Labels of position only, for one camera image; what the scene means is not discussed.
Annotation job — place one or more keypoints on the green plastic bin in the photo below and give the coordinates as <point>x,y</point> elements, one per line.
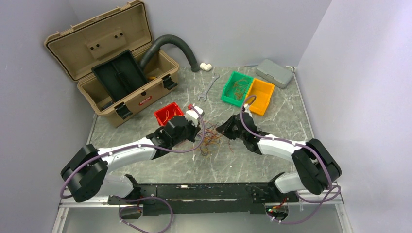
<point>236,88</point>

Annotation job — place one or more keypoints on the tan plastic toolbox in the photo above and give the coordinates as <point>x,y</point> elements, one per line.
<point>99,40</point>

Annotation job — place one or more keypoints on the white pipe fitting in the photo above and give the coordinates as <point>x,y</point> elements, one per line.
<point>205,67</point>

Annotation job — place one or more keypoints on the aluminium extrusion frame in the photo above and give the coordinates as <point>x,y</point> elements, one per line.
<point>65,206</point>

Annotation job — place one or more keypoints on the black toolbox tray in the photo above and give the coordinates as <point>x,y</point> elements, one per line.
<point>120,76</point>

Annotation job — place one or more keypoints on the orange plastic bin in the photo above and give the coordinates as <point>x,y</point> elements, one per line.
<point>263,92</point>

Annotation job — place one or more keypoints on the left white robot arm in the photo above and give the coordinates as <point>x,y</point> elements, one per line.
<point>88,173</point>

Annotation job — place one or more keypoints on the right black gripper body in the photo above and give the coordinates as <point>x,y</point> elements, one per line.
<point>243,136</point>

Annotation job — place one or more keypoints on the red plastic bin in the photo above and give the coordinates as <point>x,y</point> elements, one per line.
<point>164,114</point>

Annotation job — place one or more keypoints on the silver open-end wrench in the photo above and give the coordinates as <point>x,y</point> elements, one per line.
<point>203,95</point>

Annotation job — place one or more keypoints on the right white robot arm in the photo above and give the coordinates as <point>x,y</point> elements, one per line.
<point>315,168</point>

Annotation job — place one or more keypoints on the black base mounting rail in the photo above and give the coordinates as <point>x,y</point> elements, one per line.
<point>202,198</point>

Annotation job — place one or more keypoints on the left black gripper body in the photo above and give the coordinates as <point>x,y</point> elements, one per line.
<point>189,133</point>

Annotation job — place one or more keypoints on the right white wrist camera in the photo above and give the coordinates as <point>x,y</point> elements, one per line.
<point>245,109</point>

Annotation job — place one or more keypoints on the grey plastic case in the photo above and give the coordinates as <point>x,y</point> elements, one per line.
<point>274,73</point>

